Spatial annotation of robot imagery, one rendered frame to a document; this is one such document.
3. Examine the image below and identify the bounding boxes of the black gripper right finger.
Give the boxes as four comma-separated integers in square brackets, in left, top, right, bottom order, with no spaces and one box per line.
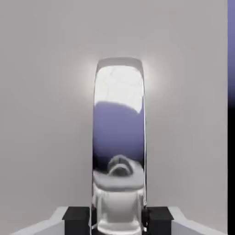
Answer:
[144,206,222,235]

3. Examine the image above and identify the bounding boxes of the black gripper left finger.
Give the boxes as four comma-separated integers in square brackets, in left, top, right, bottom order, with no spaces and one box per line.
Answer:
[10,206,92,235]

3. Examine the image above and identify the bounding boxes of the curved silver metal handle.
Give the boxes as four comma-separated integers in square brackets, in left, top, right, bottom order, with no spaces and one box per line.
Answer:
[89,57,148,235]

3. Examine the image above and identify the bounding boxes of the pale grey cabinet door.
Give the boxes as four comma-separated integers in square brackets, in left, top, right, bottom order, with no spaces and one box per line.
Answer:
[0,0,229,235]

